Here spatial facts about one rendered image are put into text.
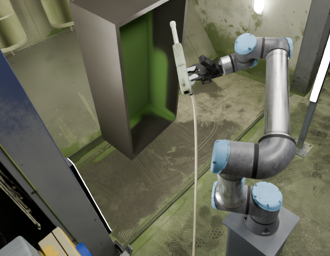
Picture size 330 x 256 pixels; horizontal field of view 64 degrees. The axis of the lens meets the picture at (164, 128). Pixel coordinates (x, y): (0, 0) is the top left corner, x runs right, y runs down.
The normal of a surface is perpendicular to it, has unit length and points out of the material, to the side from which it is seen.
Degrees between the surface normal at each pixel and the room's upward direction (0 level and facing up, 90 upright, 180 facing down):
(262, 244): 0
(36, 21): 90
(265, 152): 13
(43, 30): 90
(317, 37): 90
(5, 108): 90
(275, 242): 0
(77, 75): 57
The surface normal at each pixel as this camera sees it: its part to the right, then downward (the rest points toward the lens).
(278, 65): -0.19, -0.58
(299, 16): -0.71, 0.54
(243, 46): -0.33, -0.21
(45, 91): 0.51, -0.04
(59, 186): 0.70, 0.43
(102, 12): 0.04, -0.63
